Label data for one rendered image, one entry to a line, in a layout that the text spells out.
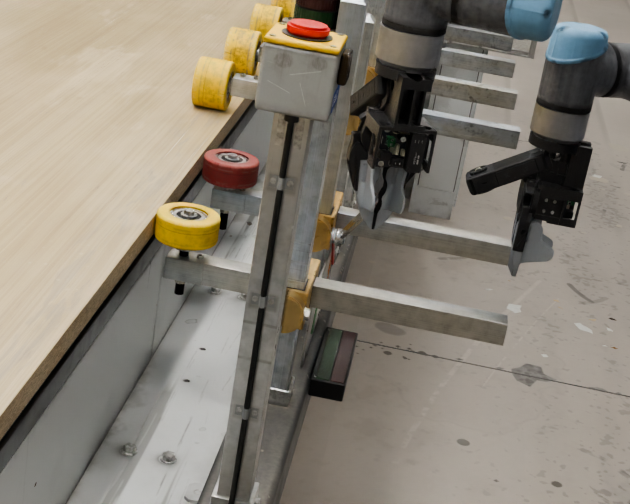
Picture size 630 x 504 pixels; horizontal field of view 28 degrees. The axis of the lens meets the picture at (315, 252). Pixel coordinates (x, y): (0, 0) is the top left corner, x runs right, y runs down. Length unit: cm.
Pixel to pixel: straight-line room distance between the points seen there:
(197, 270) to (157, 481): 26
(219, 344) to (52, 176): 40
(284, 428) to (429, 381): 176
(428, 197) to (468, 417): 143
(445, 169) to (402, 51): 296
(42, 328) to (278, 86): 34
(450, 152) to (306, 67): 324
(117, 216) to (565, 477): 170
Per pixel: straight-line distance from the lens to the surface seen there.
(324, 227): 173
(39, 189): 162
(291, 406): 159
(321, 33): 116
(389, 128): 144
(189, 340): 189
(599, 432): 325
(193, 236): 154
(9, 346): 123
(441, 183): 441
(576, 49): 170
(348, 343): 177
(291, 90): 116
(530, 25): 140
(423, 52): 144
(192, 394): 175
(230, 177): 177
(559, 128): 172
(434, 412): 314
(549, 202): 176
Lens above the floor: 147
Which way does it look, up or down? 22 degrees down
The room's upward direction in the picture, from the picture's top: 10 degrees clockwise
